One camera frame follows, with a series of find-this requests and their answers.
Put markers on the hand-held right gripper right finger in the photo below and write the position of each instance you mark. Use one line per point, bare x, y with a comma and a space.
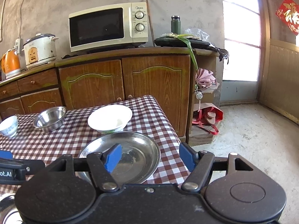
188, 157

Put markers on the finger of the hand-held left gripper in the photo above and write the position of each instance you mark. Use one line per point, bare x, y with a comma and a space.
32, 165
5, 155

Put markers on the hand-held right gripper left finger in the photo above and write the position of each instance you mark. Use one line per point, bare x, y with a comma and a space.
113, 156

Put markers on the large steel plate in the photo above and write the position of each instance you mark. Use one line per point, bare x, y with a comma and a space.
140, 154
7, 212

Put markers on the small blue patterned porcelain bowl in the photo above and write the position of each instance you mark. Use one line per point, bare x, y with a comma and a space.
8, 126

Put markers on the white bowl green pattern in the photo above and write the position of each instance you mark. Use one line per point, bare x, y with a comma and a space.
109, 117

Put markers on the deep steel bowl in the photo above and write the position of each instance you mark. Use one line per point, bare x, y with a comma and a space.
50, 119

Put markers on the red white checked tablecloth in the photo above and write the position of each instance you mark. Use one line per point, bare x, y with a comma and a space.
58, 144

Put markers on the red bag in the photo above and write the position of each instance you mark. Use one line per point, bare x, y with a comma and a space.
215, 116

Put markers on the wooden double-door cabinet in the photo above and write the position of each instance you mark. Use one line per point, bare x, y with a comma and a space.
151, 86

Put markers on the pink folded umbrella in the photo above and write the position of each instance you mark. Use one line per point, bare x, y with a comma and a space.
205, 79

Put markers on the metal framed glass door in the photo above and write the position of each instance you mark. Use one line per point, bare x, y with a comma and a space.
240, 91

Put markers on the orange electric kettle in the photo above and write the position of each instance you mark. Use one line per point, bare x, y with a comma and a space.
10, 64

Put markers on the green onion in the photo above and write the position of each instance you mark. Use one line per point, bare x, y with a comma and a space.
191, 51

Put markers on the white rice cooker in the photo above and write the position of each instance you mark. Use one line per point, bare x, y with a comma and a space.
39, 51

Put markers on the white power strip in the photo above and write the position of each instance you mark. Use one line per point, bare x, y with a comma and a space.
18, 45

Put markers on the black flat cooktop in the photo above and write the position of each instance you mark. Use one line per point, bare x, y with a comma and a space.
172, 42

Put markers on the clear plastic bag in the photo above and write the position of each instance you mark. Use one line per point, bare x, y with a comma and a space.
198, 33

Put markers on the cream panel door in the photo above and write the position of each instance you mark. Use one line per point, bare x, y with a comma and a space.
282, 74

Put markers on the cream microwave oven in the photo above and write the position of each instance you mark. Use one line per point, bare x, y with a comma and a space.
98, 28

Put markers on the green thermos bottle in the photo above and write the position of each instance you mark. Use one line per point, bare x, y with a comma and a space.
175, 25

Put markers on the red paper decoration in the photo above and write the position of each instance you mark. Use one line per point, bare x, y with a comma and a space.
288, 14

